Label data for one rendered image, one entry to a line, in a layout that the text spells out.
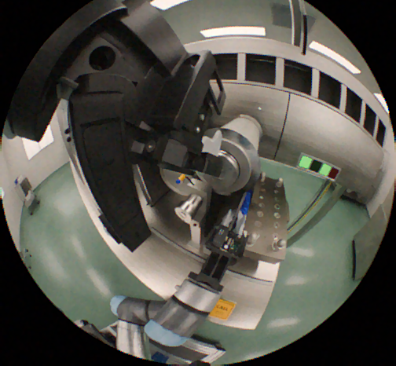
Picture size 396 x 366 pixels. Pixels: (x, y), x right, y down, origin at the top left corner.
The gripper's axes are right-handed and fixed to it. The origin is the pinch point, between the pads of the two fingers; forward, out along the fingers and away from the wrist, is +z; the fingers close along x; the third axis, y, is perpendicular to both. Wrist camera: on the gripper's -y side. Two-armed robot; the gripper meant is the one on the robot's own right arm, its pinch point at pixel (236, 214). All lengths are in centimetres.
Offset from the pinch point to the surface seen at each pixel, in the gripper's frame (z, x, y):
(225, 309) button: -25.2, -11.0, -16.7
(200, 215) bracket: -7.2, 7.6, 4.5
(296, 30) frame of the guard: 26, -12, 62
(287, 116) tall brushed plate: 30.4, -9.9, 25.2
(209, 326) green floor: -59, -32, -109
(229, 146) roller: -3.1, 4.9, 20.6
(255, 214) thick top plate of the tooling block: 7.8, -7.0, -6.2
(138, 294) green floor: -68, 42, -109
